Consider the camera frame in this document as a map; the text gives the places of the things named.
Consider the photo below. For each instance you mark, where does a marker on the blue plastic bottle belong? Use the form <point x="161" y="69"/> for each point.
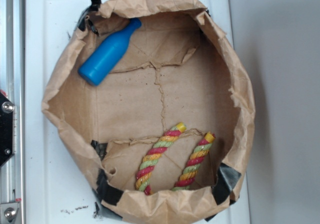
<point x="108" y="54"/>

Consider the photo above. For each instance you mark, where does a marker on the brown paper bag tray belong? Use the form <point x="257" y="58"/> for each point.
<point x="173" y="32"/>

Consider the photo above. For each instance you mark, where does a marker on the white plastic tray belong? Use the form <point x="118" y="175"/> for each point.
<point x="56" y="190"/>

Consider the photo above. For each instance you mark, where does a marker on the red yellow green rope toy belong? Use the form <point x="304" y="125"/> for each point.
<point x="192" y="166"/>

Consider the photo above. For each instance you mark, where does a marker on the black mounting bracket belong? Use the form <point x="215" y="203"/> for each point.
<point x="6" y="128"/>

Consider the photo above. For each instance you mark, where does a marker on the aluminium frame rail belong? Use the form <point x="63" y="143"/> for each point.
<point x="12" y="59"/>

